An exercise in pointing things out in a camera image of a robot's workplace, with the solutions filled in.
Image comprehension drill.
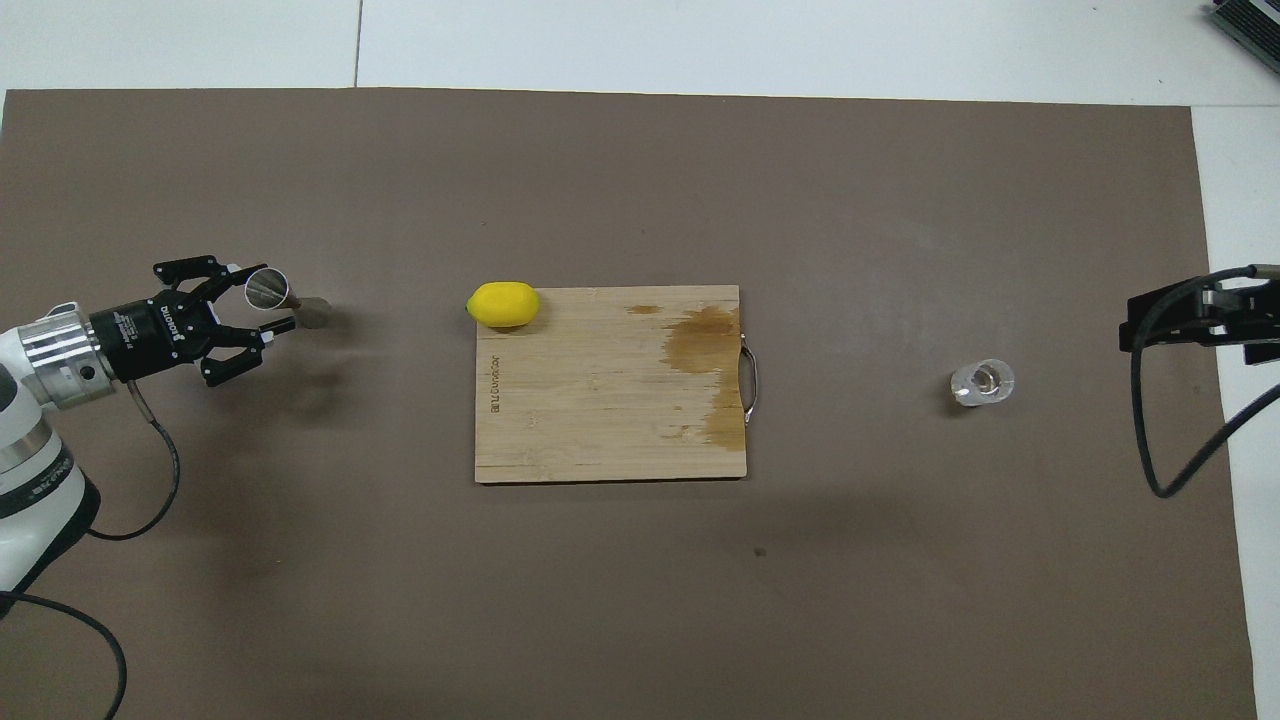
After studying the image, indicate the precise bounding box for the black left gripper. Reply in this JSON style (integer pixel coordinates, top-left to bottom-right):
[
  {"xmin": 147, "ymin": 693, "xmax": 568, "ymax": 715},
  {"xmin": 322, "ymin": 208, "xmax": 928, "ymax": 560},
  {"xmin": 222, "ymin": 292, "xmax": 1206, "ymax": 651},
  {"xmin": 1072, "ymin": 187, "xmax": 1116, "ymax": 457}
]
[{"xmin": 90, "ymin": 256, "xmax": 298, "ymax": 389}]

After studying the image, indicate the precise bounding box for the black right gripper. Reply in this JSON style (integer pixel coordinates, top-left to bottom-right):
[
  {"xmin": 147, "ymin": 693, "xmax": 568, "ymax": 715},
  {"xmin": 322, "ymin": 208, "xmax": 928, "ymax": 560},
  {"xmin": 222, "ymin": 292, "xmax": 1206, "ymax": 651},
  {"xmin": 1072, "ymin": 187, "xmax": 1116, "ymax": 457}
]
[{"xmin": 1118, "ymin": 265, "xmax": 1280, "ymax": 366}]

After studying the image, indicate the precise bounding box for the steel double jigger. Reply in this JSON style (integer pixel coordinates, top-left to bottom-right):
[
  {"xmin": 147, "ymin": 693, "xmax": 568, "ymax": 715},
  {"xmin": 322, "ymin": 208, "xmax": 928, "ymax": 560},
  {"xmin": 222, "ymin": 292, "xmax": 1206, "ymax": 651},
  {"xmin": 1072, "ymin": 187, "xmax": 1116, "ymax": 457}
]
[{"xmin": 245, "ymin": 267, "xmax": 331, "ymax": 329}]

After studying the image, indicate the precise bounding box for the small clear glass cup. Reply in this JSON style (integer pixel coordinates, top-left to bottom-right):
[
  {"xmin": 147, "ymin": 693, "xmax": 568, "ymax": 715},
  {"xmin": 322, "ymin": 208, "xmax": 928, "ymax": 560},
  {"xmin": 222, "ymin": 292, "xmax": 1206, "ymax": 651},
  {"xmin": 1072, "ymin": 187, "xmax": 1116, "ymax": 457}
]
[{"xmin": 949, "ymin": 357, "xmax": 1016, "ymax": 408}]

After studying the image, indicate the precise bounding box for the yellow lemon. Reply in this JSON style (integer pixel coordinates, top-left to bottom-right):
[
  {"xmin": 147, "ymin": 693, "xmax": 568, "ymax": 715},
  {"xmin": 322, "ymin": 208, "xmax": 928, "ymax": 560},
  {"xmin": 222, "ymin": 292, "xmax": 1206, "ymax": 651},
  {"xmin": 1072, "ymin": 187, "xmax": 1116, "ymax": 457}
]
[{"xmin": 466, "ymin": 281, "xmax": 541, "ymax": 330}]

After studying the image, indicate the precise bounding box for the brown paper table mat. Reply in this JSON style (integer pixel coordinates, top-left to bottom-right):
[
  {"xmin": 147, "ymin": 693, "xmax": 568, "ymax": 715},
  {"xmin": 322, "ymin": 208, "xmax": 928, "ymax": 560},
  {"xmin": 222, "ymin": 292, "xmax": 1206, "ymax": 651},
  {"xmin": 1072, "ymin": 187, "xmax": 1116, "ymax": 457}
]
[{"xmin": 0, "ymin": 88, "xmax": 1259, "ymax": 720}]

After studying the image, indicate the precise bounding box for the grey finned metal device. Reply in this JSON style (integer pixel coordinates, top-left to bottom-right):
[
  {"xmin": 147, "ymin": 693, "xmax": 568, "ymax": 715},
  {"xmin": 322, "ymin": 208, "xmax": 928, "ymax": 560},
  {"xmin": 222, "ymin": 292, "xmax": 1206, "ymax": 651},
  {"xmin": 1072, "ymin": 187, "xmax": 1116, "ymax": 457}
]
[{"xmin": 1205, "ymin": 0, "xmax": 1280, "ymax": 76}]

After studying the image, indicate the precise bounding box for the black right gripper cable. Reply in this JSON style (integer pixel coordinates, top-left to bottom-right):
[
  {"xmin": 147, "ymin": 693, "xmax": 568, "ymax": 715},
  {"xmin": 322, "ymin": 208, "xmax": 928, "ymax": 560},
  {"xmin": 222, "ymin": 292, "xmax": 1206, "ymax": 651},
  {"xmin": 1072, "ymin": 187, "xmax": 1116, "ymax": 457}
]
[{"xmin": 1131, "ymin": 265, "xmax": 1280, "ymax": 498}]

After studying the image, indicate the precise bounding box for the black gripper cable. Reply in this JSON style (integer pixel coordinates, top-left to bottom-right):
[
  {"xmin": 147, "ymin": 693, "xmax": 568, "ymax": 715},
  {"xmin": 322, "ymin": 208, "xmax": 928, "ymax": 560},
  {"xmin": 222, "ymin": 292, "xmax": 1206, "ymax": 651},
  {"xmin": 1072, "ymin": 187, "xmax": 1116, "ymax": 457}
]
[
  {"xmin": 0, "ymin": 383, "xmax": 182, "ymax": 720},
  {"xmin": 1131, "ymin": 265, "xmax": 1280, "ymax": 498}
]

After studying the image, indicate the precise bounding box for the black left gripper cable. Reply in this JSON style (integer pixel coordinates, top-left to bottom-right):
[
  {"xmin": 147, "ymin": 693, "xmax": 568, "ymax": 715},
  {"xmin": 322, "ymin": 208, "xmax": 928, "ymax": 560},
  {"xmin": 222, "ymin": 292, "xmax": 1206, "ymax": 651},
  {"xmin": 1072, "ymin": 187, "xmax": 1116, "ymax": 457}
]
[{"xmin": 0, "ymin": 383, "xmax": 182, "ymax": 720}]

